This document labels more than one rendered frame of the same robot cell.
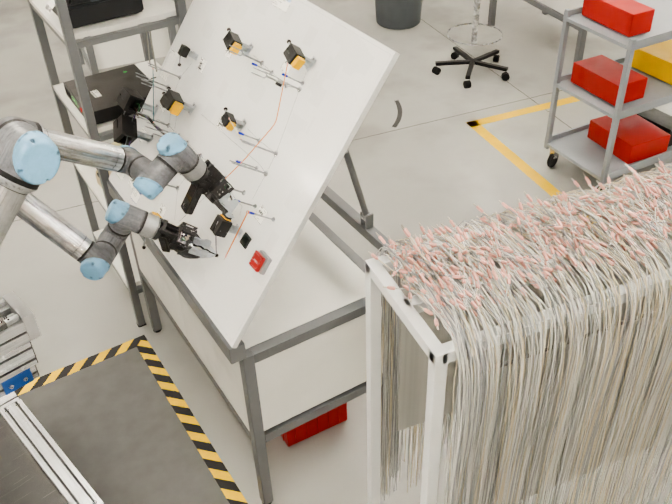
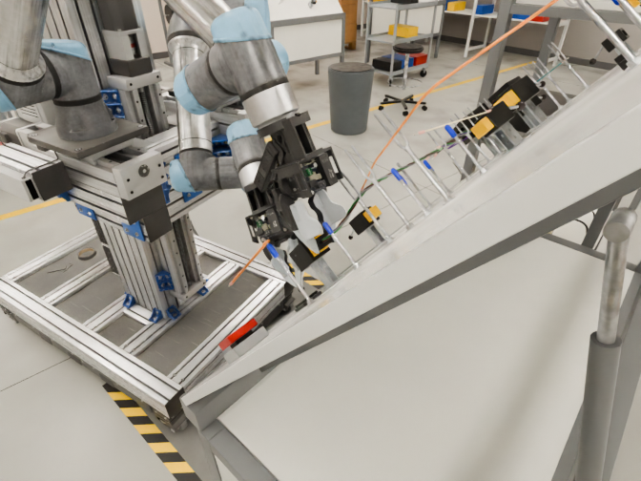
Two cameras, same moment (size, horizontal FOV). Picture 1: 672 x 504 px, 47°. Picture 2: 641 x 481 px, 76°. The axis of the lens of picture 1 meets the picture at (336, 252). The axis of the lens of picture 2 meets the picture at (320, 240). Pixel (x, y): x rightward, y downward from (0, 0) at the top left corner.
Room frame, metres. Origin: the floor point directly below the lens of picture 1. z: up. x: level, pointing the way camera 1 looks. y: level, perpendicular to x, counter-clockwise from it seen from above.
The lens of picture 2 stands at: (1.86, -0.18, 1.58)
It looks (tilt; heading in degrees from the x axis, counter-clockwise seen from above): 36 degrees down; 72
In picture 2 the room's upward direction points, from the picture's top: straight up
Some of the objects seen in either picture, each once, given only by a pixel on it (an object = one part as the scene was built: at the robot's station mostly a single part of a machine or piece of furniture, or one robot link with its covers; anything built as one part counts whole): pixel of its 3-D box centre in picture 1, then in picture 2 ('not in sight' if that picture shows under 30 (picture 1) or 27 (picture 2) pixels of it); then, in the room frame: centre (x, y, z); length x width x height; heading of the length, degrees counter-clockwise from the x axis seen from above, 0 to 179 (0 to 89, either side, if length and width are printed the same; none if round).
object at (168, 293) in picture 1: (156, 266); not in sight; (2.51, 0.74, 0.60); 0.55 x 0.02 x 0.39; 30
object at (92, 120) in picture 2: not in sight; (82, 113); (1.59, 1.06, 1.21); 0.15 x 0.15 x 0.10
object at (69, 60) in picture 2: not in sight; (64, 67); (1.59, 1.05, 1.33); 0.13 x 0.12 x 0.14; 42
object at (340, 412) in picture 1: (296, 392); not in sight; (2.27, 0.19, 0.07); 0.39 x 0.29 x 0.14; 28
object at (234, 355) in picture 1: (167, 257); (367, 269); (2.26, 0.62, 0.83); 1.18 x 0.05 x 0.06; 30
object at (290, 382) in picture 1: (251, 275); (456, 384); (2.43, 0.34, 0.60); 1.17 x 0.58 x 0.40; 30
